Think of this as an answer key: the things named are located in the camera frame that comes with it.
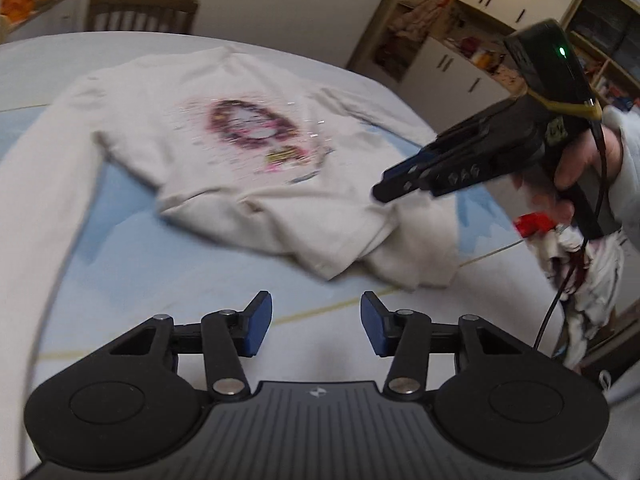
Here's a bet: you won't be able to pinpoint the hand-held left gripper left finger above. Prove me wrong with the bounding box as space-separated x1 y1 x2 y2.
107 291 273 401

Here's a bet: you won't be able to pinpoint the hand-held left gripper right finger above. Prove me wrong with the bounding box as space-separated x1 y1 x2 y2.
360 291 526 401

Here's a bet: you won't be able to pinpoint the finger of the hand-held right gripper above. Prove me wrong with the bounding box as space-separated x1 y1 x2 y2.
371 157 501 204
382 102 516 183

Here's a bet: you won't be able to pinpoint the person's right hand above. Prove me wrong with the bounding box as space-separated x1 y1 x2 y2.
517 125 622 223

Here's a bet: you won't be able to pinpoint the wooden shelving unit white doors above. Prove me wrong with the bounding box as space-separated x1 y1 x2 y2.
347 0 640 126

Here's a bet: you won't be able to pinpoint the white red printed garment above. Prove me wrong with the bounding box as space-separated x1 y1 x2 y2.
515 212 626 368

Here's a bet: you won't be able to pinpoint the wooden chair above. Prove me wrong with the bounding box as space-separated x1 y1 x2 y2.
85 0 200 36

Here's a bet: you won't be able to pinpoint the wooden top side cabinet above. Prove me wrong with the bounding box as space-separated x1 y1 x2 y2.
0 0 83 43

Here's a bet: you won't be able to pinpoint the black cable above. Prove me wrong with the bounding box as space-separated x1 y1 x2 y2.
532 105 608 351

